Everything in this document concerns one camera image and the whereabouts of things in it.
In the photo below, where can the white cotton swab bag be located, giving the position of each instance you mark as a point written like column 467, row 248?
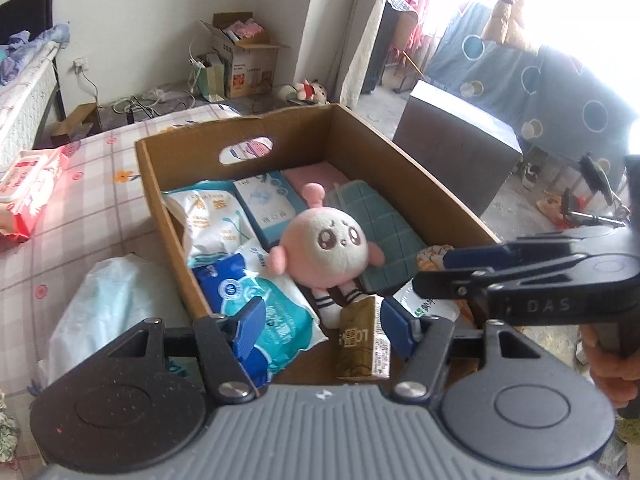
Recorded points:
column 210, row 220

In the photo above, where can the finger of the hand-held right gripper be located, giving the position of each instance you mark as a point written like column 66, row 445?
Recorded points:
column 475, row 256
column 450, row 280

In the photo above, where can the small wooden stool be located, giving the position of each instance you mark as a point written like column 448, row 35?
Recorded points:
column 75, row 125

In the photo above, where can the white green milk pack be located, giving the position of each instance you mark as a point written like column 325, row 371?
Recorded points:
column 430, row 307

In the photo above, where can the black tripod stand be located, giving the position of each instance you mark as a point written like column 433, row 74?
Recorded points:
column 595, row 180

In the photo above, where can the teal striped towel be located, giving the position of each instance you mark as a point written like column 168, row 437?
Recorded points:
column 380, row 220

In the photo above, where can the blue bandage box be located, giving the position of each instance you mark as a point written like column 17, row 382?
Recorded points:
column 265, row 205

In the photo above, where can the pale blue plastic bag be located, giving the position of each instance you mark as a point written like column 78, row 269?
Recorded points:
column 115, row 300

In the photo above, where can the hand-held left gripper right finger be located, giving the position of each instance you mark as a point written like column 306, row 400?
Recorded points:
column 395, row 330

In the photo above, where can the blue white mask pack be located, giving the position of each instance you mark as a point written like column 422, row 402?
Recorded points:
column 285, row 320

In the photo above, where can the pink round plush toy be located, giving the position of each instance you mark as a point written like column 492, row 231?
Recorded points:
column 330, row 245

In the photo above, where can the pink towel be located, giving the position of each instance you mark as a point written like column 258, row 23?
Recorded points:
column 325, row 175

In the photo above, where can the plush doll with red dress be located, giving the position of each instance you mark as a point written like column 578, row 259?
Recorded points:
column 310, row 91

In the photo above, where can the white wall socket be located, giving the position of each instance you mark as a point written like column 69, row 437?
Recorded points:
column 80, row 65

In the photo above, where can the brown cardboard box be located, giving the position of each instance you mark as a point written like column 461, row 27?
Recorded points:
column 380, row 150

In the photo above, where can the white quilted bed mattress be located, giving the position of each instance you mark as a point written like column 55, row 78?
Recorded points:
column 25, row 105

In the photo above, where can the blue cloth with circles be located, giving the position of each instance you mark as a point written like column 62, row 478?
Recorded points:
column 550, row 90

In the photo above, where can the lavender crumpled cloth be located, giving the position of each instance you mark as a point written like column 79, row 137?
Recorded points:
column 45, row 40

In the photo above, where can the green paper bag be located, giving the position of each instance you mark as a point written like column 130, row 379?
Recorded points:
column 210, row 80

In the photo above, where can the person's right hand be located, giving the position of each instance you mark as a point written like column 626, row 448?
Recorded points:
column 610, row 375

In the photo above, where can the red white wet wipes pack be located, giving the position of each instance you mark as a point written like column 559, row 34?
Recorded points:
column 30, row 180

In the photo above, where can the brown drink carton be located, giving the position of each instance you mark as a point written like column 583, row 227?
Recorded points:
column 357, row 340

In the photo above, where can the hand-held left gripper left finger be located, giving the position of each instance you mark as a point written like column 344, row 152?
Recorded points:
column 250, row 327

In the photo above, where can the black white slipper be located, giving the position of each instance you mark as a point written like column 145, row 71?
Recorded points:
column 531, row 176

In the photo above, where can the dark cabinet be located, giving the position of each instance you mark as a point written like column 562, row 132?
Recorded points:
column 450, row 160

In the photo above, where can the beige hanging garment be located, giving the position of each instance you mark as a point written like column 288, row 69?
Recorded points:
column 507, row 5

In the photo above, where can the open cardboard box with packets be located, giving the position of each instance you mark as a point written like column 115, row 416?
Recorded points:
column 250, row 65

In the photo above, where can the black bed headboard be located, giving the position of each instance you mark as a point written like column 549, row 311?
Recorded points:
column 25, row 15

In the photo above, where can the orange slipper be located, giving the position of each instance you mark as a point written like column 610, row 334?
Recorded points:
column 551, row 210

